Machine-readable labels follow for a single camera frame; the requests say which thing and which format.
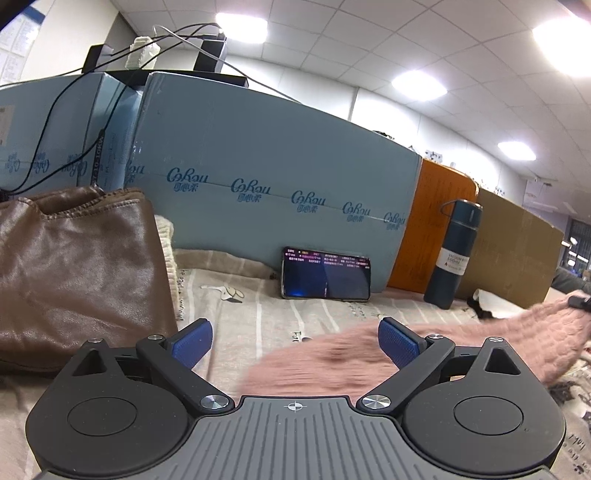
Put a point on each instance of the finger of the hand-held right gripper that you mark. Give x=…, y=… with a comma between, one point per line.
x=581, y=302

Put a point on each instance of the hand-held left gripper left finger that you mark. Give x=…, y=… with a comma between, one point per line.
x=191, y=344

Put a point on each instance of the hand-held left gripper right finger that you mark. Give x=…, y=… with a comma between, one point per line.
x=399, y=342

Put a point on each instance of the pink knit sweater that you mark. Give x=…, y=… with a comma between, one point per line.
x=323, y=364

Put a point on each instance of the grey cloth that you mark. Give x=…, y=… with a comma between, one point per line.
x=572, y=279

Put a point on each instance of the printed beige bed sheet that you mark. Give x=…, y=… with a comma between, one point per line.
x=258, y=318

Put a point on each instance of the white paper sheet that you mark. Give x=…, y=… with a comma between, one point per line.
x=508, y=305

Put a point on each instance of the brown cardboard box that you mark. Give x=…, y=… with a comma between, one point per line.
x=517, y=249

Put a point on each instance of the small black object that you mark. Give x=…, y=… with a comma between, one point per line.
x=480, y=308

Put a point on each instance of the cream knit sweater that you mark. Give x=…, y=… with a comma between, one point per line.
x=167, y=258

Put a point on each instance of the black smartphone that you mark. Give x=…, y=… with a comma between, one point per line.
x=325, y=274

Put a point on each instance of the dark teal thermos bottle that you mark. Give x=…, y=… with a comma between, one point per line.
x=452, y=244

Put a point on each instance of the orange board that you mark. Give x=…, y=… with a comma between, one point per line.
x=429, y=217

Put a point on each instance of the brown leather garment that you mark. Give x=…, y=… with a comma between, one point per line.
x=69, y=277

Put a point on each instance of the ceiling light panel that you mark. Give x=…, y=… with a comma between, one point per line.
x=242, y=26
x=517, y=150
x=419, y=86
x=565, y=44

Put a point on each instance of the blue foam board panels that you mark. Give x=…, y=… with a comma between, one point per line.
x=277, y=152

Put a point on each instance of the black flat device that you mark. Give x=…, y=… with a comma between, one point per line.
x=184, y=78

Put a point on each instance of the white and black charger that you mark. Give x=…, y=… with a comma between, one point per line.
x=211, y=53

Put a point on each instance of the white power strip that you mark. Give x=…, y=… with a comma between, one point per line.
x=142, y=53

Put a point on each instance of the black power adapter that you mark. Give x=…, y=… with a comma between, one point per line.
x=98, y=59

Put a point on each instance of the wall notice board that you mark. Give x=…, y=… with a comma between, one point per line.
x=18, y=46

